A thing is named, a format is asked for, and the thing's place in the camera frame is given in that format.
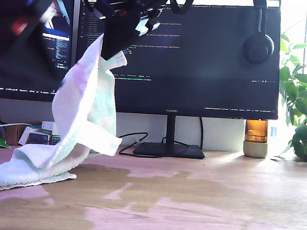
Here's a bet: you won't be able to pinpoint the pastel printed tea towel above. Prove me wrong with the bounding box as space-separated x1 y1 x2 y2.
0 26 130 203

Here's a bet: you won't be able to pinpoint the black monitor showing terminal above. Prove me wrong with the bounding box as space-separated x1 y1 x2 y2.
0 0 77 104

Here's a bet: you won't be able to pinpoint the black Huawei monitor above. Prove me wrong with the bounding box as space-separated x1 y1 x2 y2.
68 0 286 165

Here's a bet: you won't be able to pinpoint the brown cardboard box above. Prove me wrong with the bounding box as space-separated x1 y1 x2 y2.
3 122 35 148

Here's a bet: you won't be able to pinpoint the small white box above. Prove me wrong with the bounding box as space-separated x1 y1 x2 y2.
17 125 43 148

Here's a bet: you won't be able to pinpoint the small dark box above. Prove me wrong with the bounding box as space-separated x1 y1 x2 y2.
27 132 50 147

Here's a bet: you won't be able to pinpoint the black headphones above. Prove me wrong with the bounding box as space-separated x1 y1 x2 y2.
240 0 279 67

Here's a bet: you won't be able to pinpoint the amber glass jar grey base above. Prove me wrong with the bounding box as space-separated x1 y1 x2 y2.
242 119 271 159

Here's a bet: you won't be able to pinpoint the green leafy houseplant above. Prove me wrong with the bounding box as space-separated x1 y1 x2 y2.
271 0 307 163

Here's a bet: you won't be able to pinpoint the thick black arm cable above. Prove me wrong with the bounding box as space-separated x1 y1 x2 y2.
169 0 198 16

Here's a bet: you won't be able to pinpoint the white cable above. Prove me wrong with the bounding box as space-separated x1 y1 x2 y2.
0 121 34 139

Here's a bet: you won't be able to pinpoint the black looped desk cable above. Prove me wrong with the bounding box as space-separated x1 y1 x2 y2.
116 130 149 158

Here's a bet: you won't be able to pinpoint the thin black stand cable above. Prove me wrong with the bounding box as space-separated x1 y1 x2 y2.
160 136 191 156

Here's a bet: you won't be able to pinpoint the black monitor power cable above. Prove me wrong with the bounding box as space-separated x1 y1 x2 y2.
197 117 206 151

